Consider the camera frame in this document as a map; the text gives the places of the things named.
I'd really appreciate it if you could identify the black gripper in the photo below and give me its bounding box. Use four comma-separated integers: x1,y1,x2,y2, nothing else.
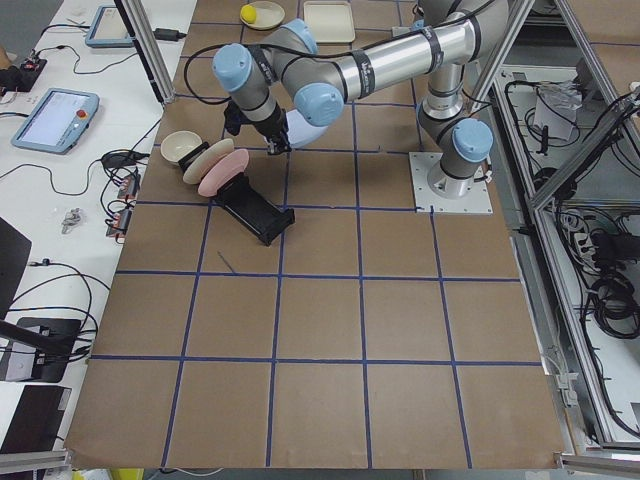
224,102,290,155

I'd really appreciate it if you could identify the light blue plate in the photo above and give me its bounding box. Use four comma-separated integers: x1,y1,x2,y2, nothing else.
286,109,328,149

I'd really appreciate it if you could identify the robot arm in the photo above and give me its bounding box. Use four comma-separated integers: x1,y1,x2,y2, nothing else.
212,1,509,200

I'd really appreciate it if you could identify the cream plate in rack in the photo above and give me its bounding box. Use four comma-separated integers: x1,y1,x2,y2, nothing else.
183,138,234,185

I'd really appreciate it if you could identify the pink plate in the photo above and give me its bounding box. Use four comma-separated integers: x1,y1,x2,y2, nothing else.
198,149,250,197

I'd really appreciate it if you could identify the cream round plate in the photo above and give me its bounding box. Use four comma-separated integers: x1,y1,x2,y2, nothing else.
240,1,285,31

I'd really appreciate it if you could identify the black dish rack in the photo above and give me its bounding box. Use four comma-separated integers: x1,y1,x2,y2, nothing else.
177,142,295,246

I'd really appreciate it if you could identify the cream bowl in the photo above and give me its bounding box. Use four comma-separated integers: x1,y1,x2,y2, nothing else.
160,130,203,164

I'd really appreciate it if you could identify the yellow lemon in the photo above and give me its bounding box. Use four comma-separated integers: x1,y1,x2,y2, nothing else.
240,4,258,25

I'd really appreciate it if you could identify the cream rectangular tray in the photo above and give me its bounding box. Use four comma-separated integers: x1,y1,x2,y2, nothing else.
303,1,355,44

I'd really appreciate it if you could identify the black power adapter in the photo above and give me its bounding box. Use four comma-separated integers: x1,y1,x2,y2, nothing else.
153,28,186,42

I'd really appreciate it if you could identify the far teach pendant tablet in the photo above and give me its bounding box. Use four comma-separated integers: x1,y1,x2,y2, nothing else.
85,5,133,48

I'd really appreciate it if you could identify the teach pendant tablet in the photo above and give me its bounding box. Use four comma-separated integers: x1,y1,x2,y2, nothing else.
85,5,133,48
11,88,100,154

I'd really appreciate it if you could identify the near teach pendant tablet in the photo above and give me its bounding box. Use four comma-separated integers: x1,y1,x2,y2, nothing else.
11,88,100,154

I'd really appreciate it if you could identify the metal clamp piece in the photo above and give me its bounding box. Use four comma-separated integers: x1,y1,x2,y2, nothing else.
61,208,85,235

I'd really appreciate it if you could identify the black monitor stand base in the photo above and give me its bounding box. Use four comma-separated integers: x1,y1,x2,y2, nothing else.
1,317,81,383

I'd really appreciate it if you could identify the aluminium frame post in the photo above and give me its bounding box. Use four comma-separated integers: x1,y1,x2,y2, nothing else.
114,0,175,105

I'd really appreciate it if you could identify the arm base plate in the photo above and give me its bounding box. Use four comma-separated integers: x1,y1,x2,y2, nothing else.
409,152,493,215

